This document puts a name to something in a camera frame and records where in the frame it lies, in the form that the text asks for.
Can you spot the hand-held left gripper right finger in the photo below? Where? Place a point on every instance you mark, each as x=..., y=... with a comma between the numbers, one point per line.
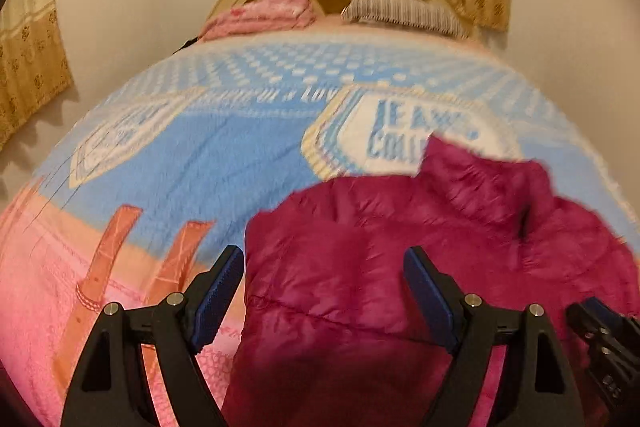
x=427, y=292

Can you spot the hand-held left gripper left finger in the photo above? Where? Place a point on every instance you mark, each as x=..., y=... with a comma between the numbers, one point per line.
x=220, y=292

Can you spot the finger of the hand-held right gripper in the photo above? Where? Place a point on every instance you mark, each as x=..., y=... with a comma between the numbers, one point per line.
x=602, y=342

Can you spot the magenta puffer jacket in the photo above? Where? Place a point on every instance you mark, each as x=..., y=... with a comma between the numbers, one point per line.
x=360, y=247

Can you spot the pink and blue printed blanket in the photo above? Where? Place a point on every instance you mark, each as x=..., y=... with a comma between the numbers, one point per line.
x=200, y=157

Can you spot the pink pillow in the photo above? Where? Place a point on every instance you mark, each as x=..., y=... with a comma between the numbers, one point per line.
x=260, y=14

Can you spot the striped pillow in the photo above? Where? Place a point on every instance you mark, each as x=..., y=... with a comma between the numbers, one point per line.
x=405, y=12

